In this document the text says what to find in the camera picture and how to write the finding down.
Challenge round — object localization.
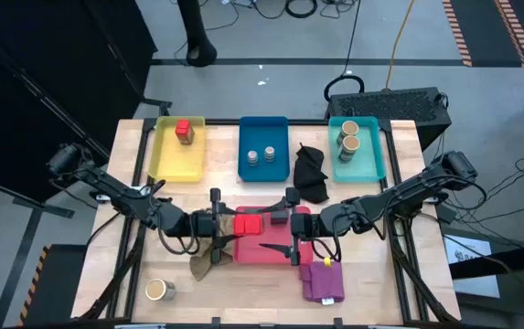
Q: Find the khaki cloth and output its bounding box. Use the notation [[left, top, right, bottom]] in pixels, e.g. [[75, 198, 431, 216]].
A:
[[188, 212, 236, 282]]

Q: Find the black hazard-striped floor ramp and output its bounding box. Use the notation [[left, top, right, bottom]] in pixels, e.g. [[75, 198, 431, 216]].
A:
[[16, 244, 89, 328]]

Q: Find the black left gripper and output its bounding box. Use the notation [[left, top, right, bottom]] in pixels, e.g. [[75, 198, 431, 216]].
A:
[[190, 186, 244, 265]]

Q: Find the black perforated computer case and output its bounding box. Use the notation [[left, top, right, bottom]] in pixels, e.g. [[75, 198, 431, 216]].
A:
[[325, 86, 453, 152]]

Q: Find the red block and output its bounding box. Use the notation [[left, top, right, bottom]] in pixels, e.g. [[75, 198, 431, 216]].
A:
[[174, 119, 195, 146]]

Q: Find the yellow floor cable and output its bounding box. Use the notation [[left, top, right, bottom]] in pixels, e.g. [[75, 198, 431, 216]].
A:
[[383, 0, 416, 90]]

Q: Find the yellow plastic tray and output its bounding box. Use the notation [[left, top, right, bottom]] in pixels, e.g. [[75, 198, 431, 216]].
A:
[[147, 115, 207, 183]]

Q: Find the black-lid pepper tin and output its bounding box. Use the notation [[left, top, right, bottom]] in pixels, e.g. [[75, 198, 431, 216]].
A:
[[269, 208, 290, 226]]

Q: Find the white printed sign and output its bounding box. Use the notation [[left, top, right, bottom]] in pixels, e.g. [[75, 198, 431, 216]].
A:
[[444, 233, 503, 301]]

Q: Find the orange striped floor tape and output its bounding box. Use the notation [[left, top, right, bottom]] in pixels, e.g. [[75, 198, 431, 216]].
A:
[[494, 0, 524, 69], [442, 0, 473, 68]]

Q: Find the black room divider panel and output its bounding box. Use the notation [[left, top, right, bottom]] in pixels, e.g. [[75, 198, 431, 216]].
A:
[[0, 0, 174, 205]]

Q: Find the blue plastic tray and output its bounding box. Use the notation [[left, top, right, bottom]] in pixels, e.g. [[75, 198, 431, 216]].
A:
[[237, 115, 291, 183]]

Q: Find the black floor beam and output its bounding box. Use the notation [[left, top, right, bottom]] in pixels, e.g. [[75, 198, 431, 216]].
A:
[[448, 240, 524, 281]]

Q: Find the black coiled floor cable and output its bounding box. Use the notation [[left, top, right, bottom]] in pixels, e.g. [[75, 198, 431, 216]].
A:
[[323, 74, 366, 104], [284, 0, 318, 19]]

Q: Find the purple cloth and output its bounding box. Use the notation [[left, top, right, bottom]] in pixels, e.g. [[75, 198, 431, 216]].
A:
[[298, 260, 346, 305]]

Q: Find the black cloth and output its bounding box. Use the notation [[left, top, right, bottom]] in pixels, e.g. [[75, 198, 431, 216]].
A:
[[293, 143, 330, 205]]

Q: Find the pink plastic tray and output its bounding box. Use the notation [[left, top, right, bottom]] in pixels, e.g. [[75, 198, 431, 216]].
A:
[[232, 205, 314, 265]]

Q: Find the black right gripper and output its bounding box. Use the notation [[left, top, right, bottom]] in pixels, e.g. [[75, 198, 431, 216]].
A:
[[252, 186, 322, 267]]

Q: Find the teal plastic tray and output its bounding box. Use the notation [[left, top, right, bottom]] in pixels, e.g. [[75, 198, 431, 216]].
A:
[[327, 115, 387, 184]]

